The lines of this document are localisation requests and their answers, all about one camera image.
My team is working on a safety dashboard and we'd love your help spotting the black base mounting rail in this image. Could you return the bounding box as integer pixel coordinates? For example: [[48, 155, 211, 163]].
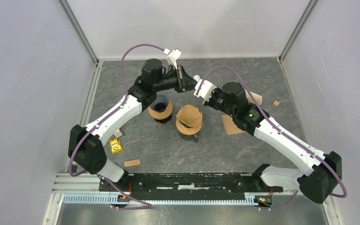
[[115, 172, 283, 201]]

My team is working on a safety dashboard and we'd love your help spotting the wooden ring dripper holder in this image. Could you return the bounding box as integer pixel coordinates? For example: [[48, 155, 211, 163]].
[[176, 119, 202, 136]]

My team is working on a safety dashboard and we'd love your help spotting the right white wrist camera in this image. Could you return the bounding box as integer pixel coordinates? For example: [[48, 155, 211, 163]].
[[194, 79, 217, 101]]

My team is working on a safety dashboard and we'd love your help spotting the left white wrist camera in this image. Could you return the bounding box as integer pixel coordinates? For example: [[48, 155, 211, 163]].
[[164, 48, 181, 70]]

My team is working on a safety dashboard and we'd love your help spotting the brown paper coffee filter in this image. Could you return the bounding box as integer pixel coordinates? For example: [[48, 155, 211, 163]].
[[176, 105, 203, 128]]

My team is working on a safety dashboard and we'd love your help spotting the small blue ribbed dripper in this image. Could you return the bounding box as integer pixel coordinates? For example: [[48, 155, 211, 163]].
[[150, 94, 169, 113]]

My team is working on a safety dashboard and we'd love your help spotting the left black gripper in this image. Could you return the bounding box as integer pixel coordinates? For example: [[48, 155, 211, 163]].
[[153, 65, 198, 93]]

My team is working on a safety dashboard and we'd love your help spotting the small wooden block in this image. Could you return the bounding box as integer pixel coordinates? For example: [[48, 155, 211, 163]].
[[124, 159, 141, 167]]

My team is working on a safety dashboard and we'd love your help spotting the brown filter stack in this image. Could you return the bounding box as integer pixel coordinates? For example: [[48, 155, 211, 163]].
[[221, 115, 245, 135]]

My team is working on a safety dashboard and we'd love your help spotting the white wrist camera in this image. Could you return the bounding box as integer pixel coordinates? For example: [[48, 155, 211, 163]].
[[164, 48, 181, 70], [194, 79, 217, 101]]

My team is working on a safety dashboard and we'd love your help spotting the yellow small juice box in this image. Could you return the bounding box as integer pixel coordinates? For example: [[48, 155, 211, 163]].
[[109, 138, 123, 155]]

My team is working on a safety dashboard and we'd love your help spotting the small wooden cube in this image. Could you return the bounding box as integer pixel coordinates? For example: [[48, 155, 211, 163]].
[[272, 101, 280, 108]]

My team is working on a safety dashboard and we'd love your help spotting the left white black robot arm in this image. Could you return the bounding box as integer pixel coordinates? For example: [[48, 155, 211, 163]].
[[68, 59, 197, 191]]

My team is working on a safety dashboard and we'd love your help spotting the white toothed cable tray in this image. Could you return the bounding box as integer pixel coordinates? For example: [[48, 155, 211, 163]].
[[63, 194, 258, 206]]

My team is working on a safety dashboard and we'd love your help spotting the beige wooden cube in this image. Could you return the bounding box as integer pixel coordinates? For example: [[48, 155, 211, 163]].
[[114, 129, 123, 138]]

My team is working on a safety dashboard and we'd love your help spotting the orange black coffee filter box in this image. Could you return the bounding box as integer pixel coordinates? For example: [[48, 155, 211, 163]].
[[245, 91, 263, 105]]

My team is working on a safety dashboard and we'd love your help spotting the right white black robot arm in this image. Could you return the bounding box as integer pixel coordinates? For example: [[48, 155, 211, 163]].
[[194, 81, 342, 204]]

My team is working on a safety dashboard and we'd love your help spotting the white paper coffee filter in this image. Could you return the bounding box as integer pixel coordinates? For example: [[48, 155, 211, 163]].
[[193, 75, 201, 82]]

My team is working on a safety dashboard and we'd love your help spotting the clear glass coffee server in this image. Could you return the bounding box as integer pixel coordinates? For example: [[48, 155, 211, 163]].
[[179, 132, 200, 143]]

